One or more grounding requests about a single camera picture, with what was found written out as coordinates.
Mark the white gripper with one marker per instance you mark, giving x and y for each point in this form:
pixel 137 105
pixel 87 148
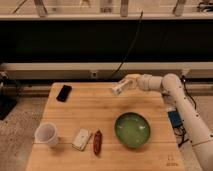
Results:
pixel 132 80

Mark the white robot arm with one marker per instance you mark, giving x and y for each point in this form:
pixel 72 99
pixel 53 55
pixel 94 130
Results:
pixel 200 136

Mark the green bowl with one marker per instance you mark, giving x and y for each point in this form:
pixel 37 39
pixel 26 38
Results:
pixel 132 130

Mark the blue box on floor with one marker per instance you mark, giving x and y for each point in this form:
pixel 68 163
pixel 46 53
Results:
pixel 175 118

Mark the black smartphone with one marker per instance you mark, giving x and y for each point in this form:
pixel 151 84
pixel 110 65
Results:
pixel 64 92

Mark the red-brown sausage toy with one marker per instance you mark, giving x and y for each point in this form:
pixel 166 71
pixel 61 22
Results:
pixel 97 142

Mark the white rectangular box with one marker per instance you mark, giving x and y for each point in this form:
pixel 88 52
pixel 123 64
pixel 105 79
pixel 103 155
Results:
pixel 81 139

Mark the white plastic cup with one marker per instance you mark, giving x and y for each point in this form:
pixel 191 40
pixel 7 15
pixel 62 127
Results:
pixel 47 134

